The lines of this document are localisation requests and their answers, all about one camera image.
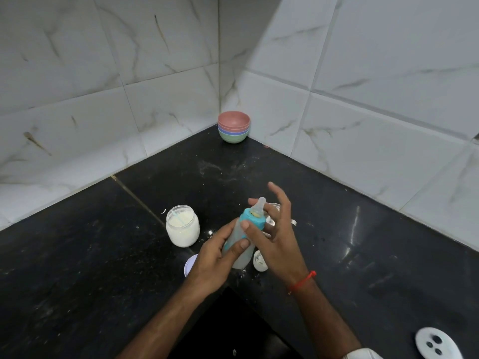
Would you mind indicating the translucent white bottle cap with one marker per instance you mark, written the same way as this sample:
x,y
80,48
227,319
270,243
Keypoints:
x,y
259,262

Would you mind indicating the pink bowl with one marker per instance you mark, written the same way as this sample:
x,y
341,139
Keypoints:
x,y
234,119

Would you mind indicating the white device with holes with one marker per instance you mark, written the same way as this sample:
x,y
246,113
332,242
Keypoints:
x,y
438,345

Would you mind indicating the small steel kettle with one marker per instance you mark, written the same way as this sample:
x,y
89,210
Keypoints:
x,y
270,219

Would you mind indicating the person's left hand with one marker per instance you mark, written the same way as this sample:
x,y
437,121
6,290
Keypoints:
x,y
209,269

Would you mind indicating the person's right forearm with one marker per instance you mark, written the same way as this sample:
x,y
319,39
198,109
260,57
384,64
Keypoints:
x,y
325,321

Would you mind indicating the clear baby bottle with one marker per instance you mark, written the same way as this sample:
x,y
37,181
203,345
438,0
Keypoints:
x,y
239,244

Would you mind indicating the jar of white powder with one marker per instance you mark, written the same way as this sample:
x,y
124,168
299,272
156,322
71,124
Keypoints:
x,y
182,231

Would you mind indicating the green bowl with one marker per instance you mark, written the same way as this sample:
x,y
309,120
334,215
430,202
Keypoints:
x,y
234,138

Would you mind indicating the blue bowl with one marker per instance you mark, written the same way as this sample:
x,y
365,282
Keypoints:
x,y
234,133

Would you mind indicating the person's right hand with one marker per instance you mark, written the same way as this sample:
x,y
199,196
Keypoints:
x,y
282,250

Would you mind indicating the lilac jar lid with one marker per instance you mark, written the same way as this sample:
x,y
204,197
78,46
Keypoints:
x,y
189,265

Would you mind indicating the person's left forearm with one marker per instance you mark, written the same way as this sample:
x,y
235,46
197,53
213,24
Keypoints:
x,y
161,325

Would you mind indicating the mint green scoop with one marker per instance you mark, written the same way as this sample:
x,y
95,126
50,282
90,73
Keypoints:
x,y
176,218

